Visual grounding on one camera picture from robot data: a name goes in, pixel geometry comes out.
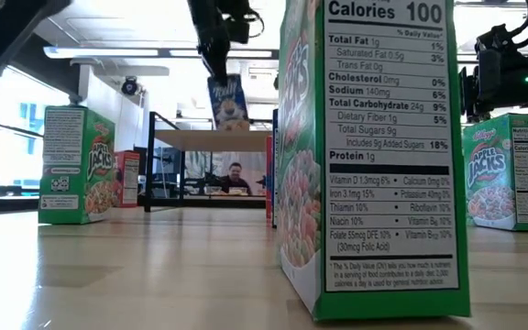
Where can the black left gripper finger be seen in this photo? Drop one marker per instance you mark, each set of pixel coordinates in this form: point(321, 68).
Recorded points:
point(218, 64)

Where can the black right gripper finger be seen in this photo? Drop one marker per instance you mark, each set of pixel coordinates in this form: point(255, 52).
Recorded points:
point(480, 112)
point(465, 91)

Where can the blue Frosted Flakes cereal box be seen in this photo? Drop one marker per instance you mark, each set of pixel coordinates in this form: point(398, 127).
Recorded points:
point(275, 183)
point(227, 105)

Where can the green Apple Jacks cereal box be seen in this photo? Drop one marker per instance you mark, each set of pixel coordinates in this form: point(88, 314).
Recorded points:
point(76, 183)
point(488, 183)
point(383, 137)

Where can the wooden shelf black metal legs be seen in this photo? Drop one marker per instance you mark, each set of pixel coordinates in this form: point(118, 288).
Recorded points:
point(209, 139)

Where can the ceiling light strip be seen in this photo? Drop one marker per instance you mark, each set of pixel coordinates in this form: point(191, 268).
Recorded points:
point(108, 52)

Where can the person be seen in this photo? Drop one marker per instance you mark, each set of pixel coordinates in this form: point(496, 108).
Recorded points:
point(235, 181)

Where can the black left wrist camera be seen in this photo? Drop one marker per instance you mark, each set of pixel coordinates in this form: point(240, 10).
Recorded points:
point(238, 23)

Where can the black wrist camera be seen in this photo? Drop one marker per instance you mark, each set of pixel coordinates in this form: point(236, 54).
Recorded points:
point(498, 43)
point(238, 23)

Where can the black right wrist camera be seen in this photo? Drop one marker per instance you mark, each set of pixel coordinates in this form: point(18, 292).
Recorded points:
point(498, 43)

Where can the black dome security camera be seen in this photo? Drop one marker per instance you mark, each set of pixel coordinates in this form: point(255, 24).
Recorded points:
point(129, 87)

